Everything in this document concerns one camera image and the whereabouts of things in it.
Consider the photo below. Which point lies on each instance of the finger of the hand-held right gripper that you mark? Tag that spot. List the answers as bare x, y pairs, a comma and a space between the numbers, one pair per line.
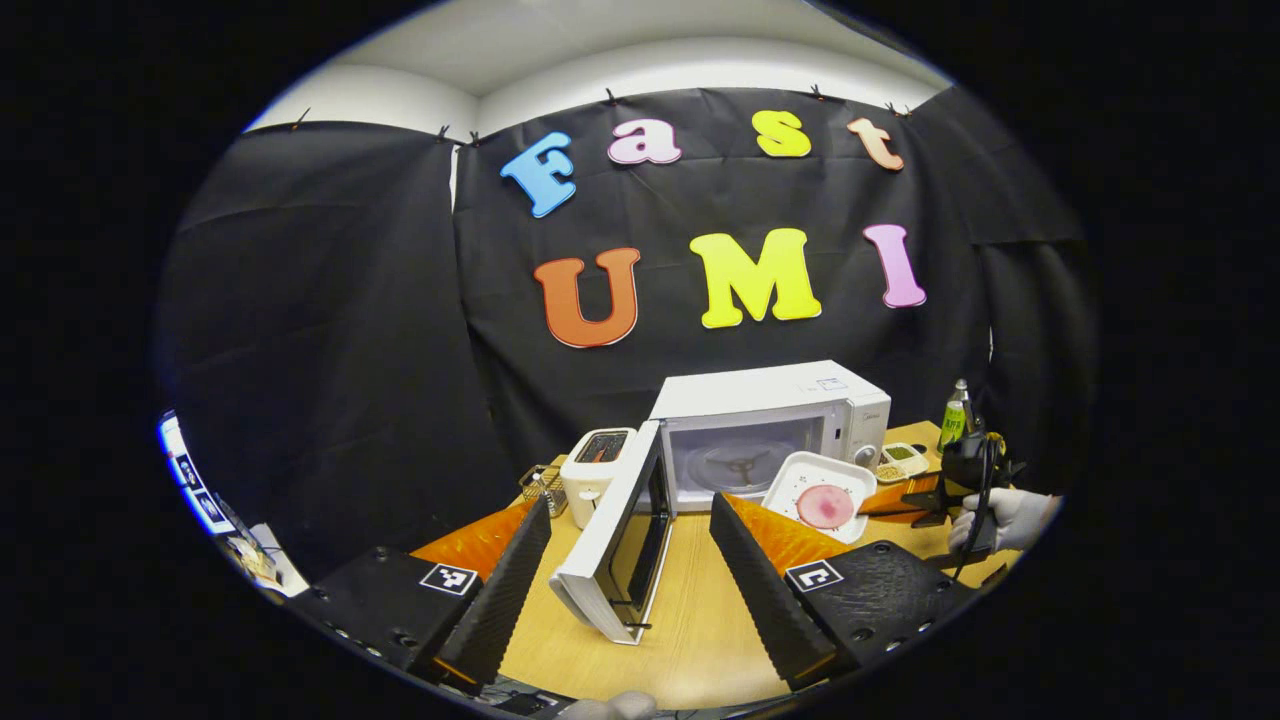
900, 497

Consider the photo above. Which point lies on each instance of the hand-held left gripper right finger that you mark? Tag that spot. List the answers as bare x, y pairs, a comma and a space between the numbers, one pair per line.
760, 600

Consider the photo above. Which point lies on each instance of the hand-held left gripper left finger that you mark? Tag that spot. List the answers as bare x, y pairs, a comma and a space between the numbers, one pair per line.
505, 590

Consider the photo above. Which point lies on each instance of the pink round meat slice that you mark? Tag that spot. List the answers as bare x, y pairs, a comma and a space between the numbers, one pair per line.
825, 507

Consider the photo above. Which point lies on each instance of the white square plate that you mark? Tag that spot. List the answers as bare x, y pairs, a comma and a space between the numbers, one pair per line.
800, 475

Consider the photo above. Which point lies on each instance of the white microwave oven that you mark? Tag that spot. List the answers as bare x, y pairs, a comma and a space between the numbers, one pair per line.
760, 390

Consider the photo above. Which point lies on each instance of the divided white bean dish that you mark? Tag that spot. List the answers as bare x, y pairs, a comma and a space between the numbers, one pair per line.
903, 460

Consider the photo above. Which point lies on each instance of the green drink bottle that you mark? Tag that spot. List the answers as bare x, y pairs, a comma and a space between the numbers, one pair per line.
955, 420

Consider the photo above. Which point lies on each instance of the white toaster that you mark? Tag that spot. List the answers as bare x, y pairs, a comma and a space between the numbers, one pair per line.
590, 480

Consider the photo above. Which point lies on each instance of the pale clutter pile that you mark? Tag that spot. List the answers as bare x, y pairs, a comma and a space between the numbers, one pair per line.
262, 560

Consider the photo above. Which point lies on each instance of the black backdrop cloth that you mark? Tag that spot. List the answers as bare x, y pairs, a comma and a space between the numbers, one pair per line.
400, 300

